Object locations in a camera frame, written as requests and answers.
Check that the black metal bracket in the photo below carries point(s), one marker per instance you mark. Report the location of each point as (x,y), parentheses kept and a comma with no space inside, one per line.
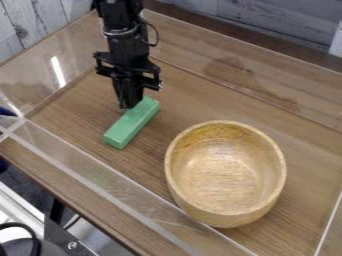
(59,243)

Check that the white object at right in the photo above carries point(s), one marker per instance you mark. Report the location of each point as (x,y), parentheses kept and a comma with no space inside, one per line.
(335,47)

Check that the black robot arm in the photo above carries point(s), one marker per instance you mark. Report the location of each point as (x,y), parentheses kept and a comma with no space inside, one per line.
(122,15)

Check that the brown wooden bowl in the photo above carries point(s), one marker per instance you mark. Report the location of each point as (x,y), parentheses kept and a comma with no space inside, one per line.
(226,172)

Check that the green rectangular block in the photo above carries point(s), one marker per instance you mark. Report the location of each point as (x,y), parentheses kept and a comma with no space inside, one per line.
(128,125)

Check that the clear acrylic tray enclosure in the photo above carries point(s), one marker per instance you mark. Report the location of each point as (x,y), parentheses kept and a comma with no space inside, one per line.
(218,78)

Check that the blue object at left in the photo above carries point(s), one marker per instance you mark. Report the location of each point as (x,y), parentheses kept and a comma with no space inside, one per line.
(5,112)

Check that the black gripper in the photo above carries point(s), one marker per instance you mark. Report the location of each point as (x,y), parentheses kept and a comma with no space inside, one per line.
(126,64)

